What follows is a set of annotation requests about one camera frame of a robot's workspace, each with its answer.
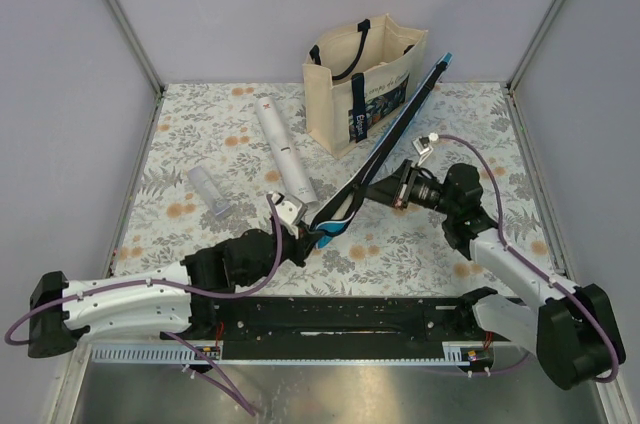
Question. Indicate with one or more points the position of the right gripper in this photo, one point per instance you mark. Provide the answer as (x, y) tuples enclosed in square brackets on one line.
[(397, 188)]

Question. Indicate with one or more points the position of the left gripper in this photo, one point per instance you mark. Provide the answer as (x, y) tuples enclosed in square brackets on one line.
[(301, 243)]

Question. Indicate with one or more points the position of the blue racket cover bag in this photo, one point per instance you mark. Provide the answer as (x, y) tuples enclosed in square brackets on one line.
[(335, 216)]

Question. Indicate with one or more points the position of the white shuttlecock tube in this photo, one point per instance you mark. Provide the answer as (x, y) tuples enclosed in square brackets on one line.
[(287, 160)]

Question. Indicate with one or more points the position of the clear plastic tube cap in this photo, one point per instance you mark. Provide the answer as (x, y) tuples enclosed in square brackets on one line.
[(206, 188)]

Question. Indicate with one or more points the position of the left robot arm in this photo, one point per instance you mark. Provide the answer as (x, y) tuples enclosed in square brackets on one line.
[(176, 298)]

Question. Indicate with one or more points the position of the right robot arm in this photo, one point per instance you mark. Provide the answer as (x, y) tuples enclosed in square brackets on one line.
[(571, 330)]

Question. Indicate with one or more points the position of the beige canvas tote bag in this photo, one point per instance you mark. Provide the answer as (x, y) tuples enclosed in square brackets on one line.
[(358, 77)]

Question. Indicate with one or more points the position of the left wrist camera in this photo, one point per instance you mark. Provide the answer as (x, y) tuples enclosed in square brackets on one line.
[(289, 209)]

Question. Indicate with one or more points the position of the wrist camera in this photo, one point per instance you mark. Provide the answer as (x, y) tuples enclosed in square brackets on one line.
[(289, 209), (424, 146)]

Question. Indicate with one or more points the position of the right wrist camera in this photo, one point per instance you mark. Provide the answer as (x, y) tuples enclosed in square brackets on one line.
[(424, 146)]

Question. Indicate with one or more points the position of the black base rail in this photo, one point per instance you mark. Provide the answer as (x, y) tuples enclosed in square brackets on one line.
[(270, 328)]

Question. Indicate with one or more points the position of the aluminium frame post left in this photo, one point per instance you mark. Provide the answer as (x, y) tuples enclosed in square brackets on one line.
[(118, 13)]

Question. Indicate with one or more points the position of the aluminium frame post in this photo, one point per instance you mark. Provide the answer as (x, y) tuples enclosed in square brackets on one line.
[(549, 17), (118, 13)]

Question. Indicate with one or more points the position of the aluminium frame post right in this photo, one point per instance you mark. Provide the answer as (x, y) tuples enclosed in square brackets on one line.
[(549, 17)]

